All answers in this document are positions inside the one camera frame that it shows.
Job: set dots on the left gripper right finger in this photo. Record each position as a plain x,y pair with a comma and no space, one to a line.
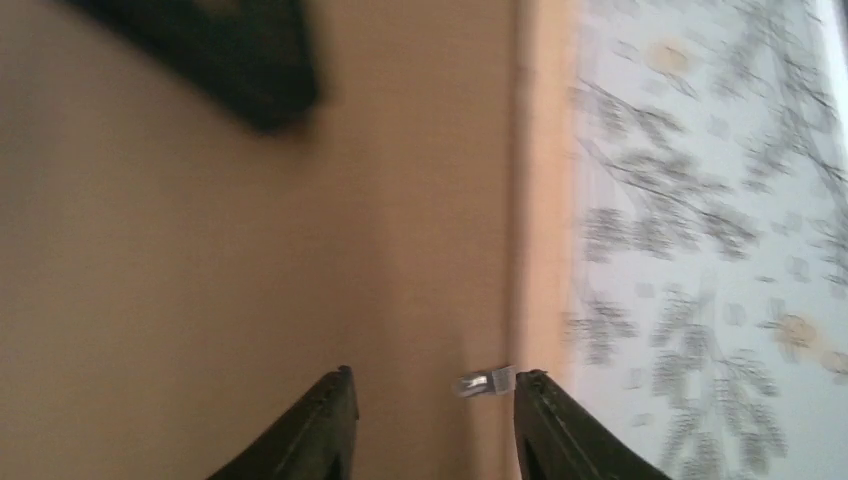
558,439

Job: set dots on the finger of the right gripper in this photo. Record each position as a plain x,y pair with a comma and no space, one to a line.
256,58

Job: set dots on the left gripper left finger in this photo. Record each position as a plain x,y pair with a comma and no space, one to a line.
313,440

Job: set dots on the brown backing board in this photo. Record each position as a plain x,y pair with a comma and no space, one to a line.
172,282

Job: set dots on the pink wooden picture frame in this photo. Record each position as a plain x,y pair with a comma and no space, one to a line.
542,179

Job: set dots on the floral patterned table mat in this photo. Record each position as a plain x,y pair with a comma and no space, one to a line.
708,305

